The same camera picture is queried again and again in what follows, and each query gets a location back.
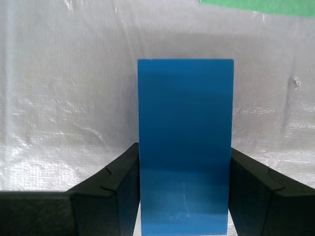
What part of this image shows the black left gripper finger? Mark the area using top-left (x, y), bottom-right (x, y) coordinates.
top-left (0, 142), bottom-right (141, 236)
top-left (228, 148), bottom-right (315, 236)

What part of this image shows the long green tape line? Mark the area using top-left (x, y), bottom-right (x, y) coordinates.
top-left (198, 0), bottom-right (315, 17)

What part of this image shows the blue rectangular block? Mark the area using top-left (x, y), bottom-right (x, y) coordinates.
top-left (137, 58), bottom-right (234, 236)

